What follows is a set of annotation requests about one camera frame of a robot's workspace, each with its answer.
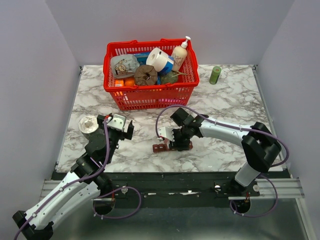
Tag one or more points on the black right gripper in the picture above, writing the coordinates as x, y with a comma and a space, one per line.
177, 145

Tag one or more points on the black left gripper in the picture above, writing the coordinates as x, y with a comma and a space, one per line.
128, 135

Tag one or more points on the red weekly pill organizer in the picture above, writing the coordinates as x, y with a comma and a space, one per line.
162, 147

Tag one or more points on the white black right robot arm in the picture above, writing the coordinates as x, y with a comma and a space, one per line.
260, 149

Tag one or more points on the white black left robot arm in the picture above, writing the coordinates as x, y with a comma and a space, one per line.
85, 181

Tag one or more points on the red plastic shopping basket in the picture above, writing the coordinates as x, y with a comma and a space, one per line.
155, 96

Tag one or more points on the orange fruit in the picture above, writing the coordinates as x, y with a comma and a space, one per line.
129, 82

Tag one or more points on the orange small box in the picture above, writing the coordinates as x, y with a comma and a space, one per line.
119, 83

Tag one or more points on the green round vegetable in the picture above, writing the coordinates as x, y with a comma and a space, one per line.
169, 78

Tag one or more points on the grey cartoon snack bag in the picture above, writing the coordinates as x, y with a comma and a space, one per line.
124, 66

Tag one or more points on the blue package in basket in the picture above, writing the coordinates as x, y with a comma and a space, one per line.
142, 57

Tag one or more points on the green cylindrical can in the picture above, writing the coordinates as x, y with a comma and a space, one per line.
215, 74

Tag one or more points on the white toilet paper roll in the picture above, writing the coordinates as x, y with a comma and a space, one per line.
159, 60

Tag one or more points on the cream pump lotion bottle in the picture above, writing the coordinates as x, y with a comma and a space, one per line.
179, 54

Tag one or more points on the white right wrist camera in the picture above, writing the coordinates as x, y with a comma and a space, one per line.
166, 133

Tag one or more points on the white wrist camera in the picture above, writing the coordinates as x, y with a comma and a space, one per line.
166, 133
117, 122

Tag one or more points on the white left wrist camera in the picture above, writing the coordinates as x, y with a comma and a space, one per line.
117, 122

